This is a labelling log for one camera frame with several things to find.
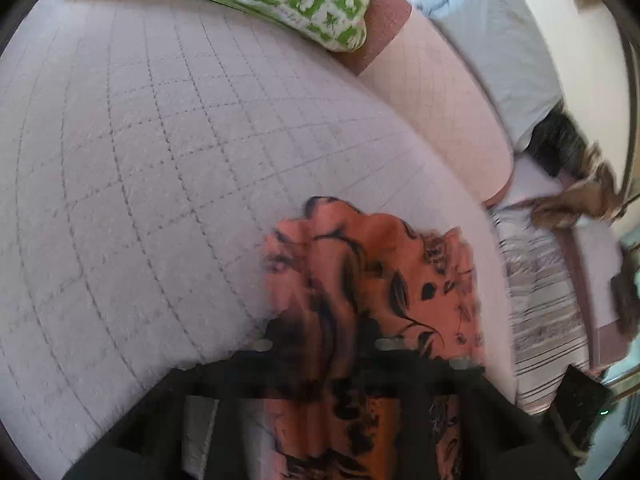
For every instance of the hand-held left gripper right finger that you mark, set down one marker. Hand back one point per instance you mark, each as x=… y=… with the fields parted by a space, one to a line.
x=450 y=410

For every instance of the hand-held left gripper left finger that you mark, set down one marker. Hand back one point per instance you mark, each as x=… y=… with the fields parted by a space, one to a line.
x=200 y=410

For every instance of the salmon black-printed small shirt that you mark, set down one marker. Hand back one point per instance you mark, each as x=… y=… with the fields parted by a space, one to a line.
x=380 y=270

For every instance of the grey white striped blanket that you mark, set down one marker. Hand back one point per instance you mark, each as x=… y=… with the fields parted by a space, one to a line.
x=540 y=320

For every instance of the black box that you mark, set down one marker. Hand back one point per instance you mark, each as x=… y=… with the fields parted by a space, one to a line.
x=580 y=402

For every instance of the lavender quilted bedspread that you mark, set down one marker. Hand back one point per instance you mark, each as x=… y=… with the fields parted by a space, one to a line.
x=165 y=170

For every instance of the dark brown furry dog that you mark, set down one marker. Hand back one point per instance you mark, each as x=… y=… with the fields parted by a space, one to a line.
x=565 y=160

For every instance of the pale pink quilted pillow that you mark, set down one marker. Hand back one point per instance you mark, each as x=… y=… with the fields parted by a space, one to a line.
x=440 y=100

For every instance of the grey pillow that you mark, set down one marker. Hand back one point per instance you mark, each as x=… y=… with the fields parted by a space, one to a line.
x=505 y=45

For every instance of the maroon pillow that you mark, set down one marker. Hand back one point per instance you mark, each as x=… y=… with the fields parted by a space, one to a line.
x=382 y=27

